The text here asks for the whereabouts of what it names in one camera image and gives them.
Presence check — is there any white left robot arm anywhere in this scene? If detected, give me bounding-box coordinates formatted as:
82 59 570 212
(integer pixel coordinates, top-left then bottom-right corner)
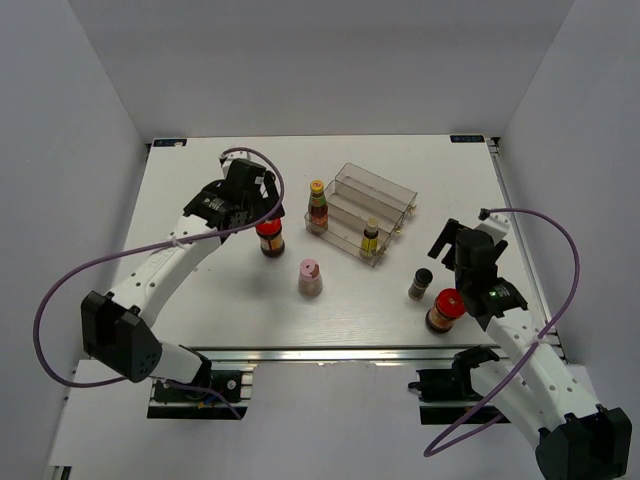
81 147 284 399

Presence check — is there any small yellow label bottle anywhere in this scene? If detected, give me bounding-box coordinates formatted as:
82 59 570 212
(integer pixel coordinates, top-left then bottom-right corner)
360 217 379 258

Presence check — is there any right blue logo sticker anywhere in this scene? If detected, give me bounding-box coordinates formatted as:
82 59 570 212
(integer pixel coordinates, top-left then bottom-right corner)
449 134 485 144

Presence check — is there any left blue logo sticker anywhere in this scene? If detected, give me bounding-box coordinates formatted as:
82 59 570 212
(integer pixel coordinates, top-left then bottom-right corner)
152 138 187 148

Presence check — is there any red lid chili jar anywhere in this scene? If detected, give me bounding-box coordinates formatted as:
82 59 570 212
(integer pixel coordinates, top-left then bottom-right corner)
425 288 466 334

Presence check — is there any clear tiered organizer rack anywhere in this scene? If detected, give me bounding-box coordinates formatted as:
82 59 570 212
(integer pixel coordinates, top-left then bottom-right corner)
304 163 417 267

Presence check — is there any pink cap spice shaker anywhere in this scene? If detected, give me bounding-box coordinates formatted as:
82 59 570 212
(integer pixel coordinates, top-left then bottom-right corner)
298 259 323 297

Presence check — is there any yellow cap sauce bottle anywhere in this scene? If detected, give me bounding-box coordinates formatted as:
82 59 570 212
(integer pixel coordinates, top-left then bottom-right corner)
308 180 328 233

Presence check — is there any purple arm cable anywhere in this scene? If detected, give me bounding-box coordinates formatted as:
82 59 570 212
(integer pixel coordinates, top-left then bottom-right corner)
423 207 581 459
33 147 287 420

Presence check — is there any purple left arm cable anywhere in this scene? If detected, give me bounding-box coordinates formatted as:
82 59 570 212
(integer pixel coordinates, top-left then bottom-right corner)
33 147 287 420

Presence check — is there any black cap pepper shaker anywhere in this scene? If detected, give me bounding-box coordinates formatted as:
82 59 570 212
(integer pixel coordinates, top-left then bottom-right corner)
408 268 433 301

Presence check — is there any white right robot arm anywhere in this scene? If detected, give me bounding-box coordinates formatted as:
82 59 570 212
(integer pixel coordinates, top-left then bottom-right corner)
428 209 632 479

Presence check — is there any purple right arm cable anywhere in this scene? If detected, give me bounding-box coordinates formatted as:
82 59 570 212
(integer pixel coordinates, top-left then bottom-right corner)
423 207 581 459

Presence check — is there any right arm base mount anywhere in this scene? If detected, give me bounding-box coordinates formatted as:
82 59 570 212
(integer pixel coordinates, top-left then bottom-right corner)
407 346 506 426

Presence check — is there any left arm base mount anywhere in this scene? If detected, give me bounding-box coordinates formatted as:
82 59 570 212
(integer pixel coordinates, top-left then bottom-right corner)
147 360 254 421

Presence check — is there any blue logo sticker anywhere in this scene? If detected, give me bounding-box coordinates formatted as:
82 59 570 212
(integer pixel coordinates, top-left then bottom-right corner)
152 138 187 148
449 134 485 144

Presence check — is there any red lid dark sauce jar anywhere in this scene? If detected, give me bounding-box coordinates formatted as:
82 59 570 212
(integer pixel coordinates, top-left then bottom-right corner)
255 218 285 258

